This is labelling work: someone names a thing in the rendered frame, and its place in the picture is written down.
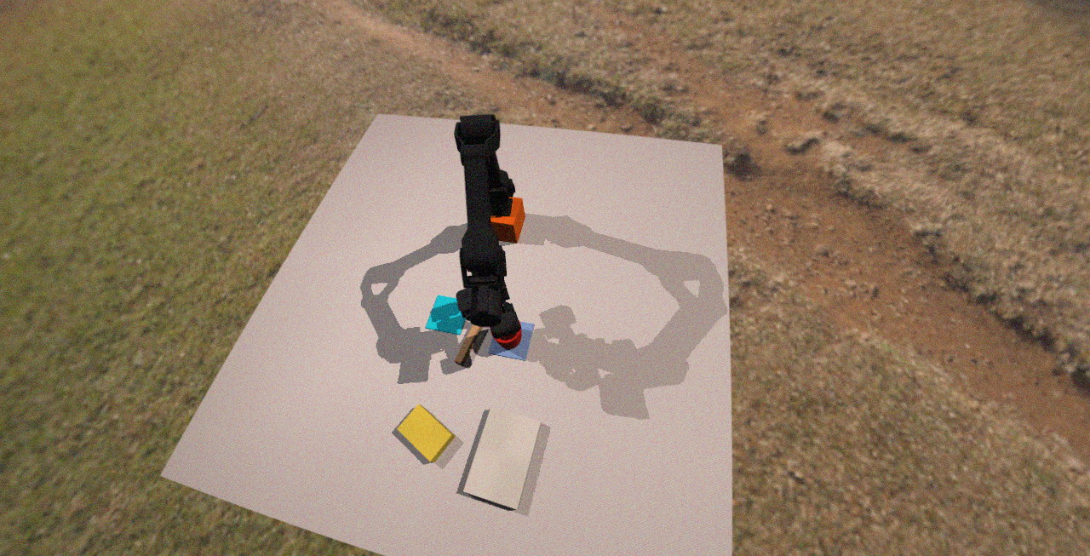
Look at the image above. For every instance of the tan wooden bar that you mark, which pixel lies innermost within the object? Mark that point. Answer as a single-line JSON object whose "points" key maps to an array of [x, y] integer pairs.
{"points": [[467, 345]]}

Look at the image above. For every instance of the yellow block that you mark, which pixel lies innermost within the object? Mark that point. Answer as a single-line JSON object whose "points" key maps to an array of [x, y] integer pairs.
{"points": [[426, 433]]}

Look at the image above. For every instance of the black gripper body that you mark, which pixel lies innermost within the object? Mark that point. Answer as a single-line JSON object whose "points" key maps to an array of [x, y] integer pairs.
{"points": [[509, 320]]}

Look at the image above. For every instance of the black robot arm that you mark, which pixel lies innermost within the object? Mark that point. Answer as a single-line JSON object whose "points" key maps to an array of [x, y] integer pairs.
{"points": [[487, 191]]}

